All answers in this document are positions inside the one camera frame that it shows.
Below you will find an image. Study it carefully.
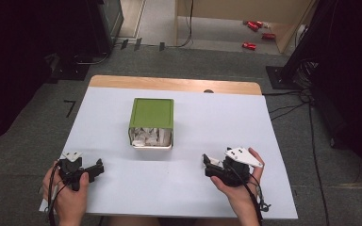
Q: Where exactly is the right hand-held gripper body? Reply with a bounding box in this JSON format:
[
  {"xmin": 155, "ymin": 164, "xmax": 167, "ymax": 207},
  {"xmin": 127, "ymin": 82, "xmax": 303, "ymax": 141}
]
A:
[{"xmin": 222, "ymin": 146, "xmax": 264, "ymax": 188}]

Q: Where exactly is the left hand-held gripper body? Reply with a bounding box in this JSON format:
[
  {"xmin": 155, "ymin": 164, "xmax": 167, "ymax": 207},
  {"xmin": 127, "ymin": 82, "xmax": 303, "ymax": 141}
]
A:
[{"xmin": 58, "ymin": 151, "xmax": 91, "ymax": 192}]

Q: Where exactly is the white paper piece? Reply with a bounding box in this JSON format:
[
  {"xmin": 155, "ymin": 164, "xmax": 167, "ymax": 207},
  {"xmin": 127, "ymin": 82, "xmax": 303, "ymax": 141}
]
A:
[{"xmin": 207, "ymin": 155, "xmax": 224, "ymax": 169}]

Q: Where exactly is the clear box with green lid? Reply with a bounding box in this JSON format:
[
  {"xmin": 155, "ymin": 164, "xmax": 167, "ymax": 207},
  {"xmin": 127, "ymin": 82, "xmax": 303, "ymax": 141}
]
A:
[{"xmin": 127, "ymin": 97, "xmax": 175, "ymax": 151}]

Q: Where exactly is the person's right hand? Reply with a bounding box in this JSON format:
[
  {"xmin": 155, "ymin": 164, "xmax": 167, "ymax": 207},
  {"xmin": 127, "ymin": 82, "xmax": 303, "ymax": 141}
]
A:
[{"xmin": 209, "ymin": 147, "xmax": 266, "ymax": 210}]

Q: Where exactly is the person's left hand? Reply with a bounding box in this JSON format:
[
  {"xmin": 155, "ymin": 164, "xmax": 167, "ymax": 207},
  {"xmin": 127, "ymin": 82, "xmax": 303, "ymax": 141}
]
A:
[{"xmin": 41, "ymin": 160, "xmax": 91, "ymax": 222}]

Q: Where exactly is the white table sheet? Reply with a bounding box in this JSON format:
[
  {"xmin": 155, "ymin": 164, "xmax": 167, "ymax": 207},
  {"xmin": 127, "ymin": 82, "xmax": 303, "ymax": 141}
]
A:
[{"xmin": 39, "ymin": 86, "xmax": 299, "ymax": 220}]

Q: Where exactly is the pile of white paper scraps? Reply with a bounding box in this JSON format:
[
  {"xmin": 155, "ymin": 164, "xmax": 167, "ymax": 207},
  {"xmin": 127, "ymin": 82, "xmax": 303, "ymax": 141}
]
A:
[{"xmin": 131, "ymin": 126, "xmax": 173, "ymax": 148}]

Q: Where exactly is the person's left leg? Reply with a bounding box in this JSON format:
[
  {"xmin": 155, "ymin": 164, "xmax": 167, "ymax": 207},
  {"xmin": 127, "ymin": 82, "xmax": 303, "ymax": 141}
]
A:
[{"xmin": 106, "ymin": 216, "xmax": 162, "ymax": 226}]

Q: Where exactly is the black angled floor tape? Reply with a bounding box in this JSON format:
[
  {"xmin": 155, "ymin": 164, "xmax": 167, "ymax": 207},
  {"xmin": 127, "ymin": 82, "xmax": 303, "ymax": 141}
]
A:
[{"xmin": 63, "ymin": 99, "xmax": 76, "ymax": 119}]

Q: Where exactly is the wooden table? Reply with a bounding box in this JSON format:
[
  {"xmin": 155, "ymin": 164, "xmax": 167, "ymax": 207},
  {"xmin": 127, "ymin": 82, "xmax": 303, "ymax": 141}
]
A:
[{"xmin": 88, "ymin": 74, "xmax": 263, "ymax": 96}]

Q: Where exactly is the black stand base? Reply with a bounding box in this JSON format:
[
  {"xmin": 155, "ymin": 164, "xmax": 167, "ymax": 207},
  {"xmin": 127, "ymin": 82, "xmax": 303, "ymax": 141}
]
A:
[{"xmin": 265, "ymin": 65, "xmax": 301, "ymax": 90}]

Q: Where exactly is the dark curtain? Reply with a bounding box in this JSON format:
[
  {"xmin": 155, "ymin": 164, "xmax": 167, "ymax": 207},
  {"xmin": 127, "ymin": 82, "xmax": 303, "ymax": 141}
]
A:
[
  {"xmin": 0, "ymin": 0, "xmax": 92, "ymax": 150},
  {"xmin": 307, "ymin": 0, "xmax": 362, "ymax": 191}
]

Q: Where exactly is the dark monitor cabinet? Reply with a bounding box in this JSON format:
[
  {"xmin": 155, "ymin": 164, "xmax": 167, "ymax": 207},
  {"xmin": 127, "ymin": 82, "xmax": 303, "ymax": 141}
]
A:
[{"xmin": 86, "ymin": 0, "xmax": 125, "ymax": 55}]

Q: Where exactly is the light wooden cabinet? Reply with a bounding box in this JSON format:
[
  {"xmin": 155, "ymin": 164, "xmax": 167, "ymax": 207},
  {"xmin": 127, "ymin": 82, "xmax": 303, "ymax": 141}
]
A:
[{"xmin": 173, "ymin": 0, "xmax": 321, "ymax": 55}]

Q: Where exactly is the left hand-held gripper cable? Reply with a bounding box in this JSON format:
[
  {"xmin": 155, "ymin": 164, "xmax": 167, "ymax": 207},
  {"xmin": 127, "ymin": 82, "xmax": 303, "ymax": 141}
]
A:
[{"xmin": 45, "ymin": 161, "xmax": 69, "ymax": 226}]

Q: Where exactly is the hand-held gripper cable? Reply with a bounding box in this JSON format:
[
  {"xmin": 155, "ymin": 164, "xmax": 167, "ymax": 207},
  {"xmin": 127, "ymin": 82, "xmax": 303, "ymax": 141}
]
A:
[
  {"xmin": 45, "ymin": 161, "xmax": 69, "ymax": 226},
  {"xmin": 229, "ymin": 166, "xmax": 272, "ymax": 226}
]

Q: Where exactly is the right hand-held gripper cable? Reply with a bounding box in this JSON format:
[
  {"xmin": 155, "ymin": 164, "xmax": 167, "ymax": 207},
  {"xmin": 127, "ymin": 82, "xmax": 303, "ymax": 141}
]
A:
[{"xmin": 229, "ymin": 166, "xmax": 272, "ymax": 226}]

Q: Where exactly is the long black floor cable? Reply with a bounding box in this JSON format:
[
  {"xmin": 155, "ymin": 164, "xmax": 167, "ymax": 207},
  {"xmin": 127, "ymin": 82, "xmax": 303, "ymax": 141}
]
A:
[{"xmin": 306, "ymin": 93, "xmax": 332, "ymax": 226}]

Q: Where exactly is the black looped floor cable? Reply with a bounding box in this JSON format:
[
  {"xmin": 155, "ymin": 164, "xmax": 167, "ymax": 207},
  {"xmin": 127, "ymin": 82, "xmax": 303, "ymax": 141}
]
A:
[{"xmin": 73, "ymin": 51, "xmax": 111, "ymax": 66}]

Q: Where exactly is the black cable bundle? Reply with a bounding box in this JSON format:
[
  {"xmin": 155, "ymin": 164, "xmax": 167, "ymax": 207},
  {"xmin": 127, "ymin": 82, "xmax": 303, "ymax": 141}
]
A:
[{"xmin": 294, "ymin": 57, "xmax": 319, "ymax": 90}]

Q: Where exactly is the black hanging cable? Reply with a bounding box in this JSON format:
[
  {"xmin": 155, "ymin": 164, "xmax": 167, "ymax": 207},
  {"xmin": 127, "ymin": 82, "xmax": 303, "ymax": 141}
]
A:
[{"xmin": 166, "ymin": 0, "xmax": 195, "ymax": 49}]

